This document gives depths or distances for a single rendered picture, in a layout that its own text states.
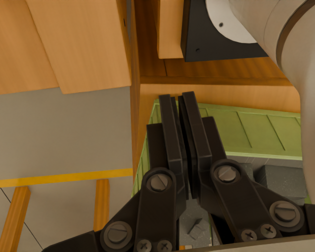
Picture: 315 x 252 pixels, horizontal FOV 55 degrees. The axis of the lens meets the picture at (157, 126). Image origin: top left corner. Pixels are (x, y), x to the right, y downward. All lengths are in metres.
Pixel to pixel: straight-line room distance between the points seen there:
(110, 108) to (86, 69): 1.25
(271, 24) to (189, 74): 0.43
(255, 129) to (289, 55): 0.45
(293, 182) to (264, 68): 0.35
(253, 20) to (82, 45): 0.29
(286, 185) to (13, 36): 0.80
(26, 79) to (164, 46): 0.28
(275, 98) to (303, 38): 0.53
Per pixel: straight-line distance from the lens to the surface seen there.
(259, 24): 0.43
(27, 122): 1.98
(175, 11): 0.59
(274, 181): 0.97
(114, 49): 0.56
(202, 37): 0.56
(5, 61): 0.64
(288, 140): 0.82
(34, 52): 0.61
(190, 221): 0.88
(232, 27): 0.56
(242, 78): 0.82
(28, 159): 2.24
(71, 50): 0.57
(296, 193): 1.00
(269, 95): 0.85
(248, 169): 0.93
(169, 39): 0.61
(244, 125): 0.78
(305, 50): 0.34
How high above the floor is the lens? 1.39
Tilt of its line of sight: 46 degrees down
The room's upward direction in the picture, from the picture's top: 173 degrees clockwise
